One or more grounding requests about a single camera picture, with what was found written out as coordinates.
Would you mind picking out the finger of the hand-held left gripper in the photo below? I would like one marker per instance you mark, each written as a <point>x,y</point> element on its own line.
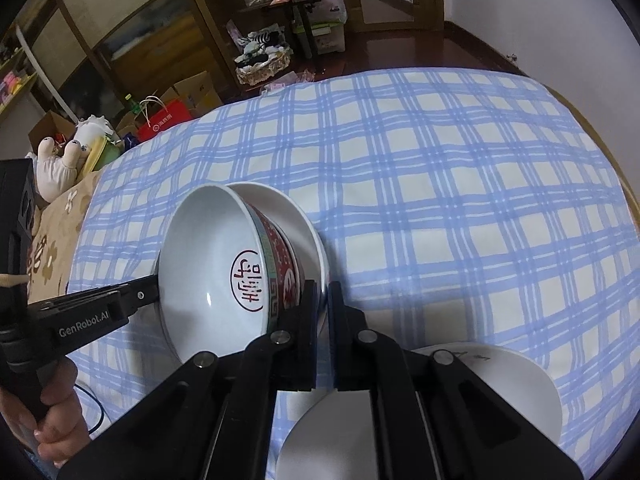
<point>142,296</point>

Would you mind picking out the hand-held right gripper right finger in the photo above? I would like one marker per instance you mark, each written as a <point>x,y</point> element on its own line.
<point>334,350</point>

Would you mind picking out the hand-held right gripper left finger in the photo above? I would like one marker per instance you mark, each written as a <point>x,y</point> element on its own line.
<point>307,350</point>

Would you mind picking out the small red patterned bowl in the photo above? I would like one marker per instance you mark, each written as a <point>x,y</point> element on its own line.
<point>210,260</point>

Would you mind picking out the large red patterned bowl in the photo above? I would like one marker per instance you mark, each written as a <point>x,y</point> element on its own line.
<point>292,275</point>

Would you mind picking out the large white bowl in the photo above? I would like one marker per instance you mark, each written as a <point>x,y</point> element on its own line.
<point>300,230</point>

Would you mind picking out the white cherry print plate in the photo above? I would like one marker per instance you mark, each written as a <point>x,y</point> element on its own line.
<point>450,410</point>

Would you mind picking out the person's left hand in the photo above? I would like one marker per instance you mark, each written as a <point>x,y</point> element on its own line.
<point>60,425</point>

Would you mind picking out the brown floral blanket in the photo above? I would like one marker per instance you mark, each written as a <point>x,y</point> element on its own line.
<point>55,220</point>

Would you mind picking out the pink plush doll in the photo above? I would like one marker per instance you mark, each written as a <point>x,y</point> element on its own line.
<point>57,170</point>

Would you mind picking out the open cardboard box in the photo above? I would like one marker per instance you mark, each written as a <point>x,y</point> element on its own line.
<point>50,127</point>
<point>197,90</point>

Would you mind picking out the yellow green plush hat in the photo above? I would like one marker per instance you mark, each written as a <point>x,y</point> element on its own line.
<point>102,155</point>

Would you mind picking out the white yellow display shelf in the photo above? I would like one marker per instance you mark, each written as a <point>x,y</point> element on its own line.
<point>20,80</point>

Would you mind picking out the red paper bag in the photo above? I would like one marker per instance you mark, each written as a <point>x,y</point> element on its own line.
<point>162,122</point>

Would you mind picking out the green bottle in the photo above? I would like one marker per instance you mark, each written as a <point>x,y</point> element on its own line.
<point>134,105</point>

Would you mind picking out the blue plaid cloth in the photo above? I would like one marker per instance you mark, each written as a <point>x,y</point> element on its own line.
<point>425,185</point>

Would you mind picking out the wooden wardrobe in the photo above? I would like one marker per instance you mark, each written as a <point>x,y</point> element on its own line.
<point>125,10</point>

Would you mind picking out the woven basket with clothes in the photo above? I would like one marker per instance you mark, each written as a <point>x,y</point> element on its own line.
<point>262,67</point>

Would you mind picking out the clear plastic storage box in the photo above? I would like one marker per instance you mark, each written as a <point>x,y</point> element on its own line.
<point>330,40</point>

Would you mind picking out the small black folding table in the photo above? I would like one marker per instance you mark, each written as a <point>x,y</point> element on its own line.
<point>300,5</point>

